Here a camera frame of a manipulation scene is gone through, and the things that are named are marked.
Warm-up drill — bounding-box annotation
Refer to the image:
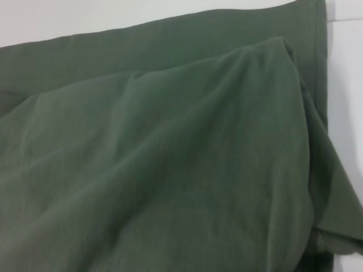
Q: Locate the dark green t-shirt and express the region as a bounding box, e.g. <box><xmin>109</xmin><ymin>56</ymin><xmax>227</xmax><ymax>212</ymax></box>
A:
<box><xmin>0</xmin><ymin>0</ymin><xmax>363</xmax><ymax>272</ymax></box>

